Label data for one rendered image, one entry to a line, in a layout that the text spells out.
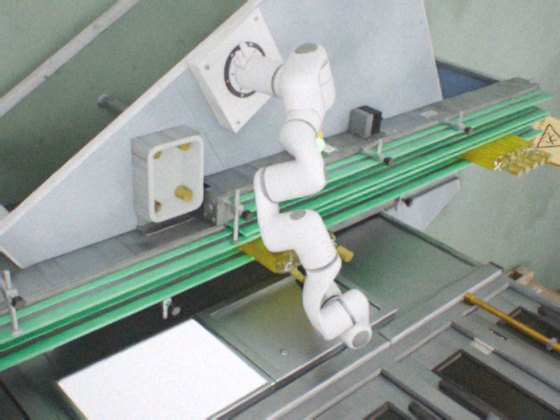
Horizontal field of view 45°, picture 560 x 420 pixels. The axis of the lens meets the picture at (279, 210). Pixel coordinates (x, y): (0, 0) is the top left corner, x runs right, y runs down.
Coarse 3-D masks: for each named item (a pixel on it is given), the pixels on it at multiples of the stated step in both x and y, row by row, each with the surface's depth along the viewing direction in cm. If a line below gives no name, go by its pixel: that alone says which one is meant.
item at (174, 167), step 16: (176, 144) 179; (192, 144) 187; (160, 160) 187; (176, 160) 191; (192, 160) 190; (160, 176) 189; (176, 176) 193; (192, 176) 192; (160, 192) 191; (176, 208) 191; (192, 208) 192
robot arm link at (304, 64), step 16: (304, 48) 165; (320, 48) 164; (288, 64) 161; (304, 64) 159; (320, 64) 160; (288, 80) 156; (304, 80) 155; (288, 96) 157; (304, 96) 156; (320, 96) 159; (288, 112) 161; (304, 112) 158; (320, 112) 160; (320, 128) 162
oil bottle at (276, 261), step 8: (256, 240) 198; (240, 248) 202; (248, 248) 199; (256, 248) 196; (264, 248) 194; (256, 256) 197; (264, 256) 195; (272, 256) 192; (280, 256) 191; (288, 256) 192; (264, 264) 196; (272, 264) 193; (280, 264) 191; (280, 272) 192
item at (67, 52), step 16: (128, 0) 224; (112, 16) 223; (80, 32) 221; (96, 32) 221; (64, 48) 218; (80, 48) 220; (48, 64) 215; (32, 80) 213; (16, 96) 211; (0, 112) 210; (0, 208) 177
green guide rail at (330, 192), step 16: (528, 112) 298; (544, 112) 299; (480, 128) 277; (496, 128) 278; (432, 144) 259; (448, 144) 261; (464, 144) 261; (400, 160) 244; (416, 160) 245; (432, 160) 248; (352, 176) 230; (368, 176) 232; (384, 176) 232; (320, 192) 219; (336, 192) 219; (352, 192) 221; (288, 208) 209; (304, 208) 209; (240, 224) 198; (256, 224) 198
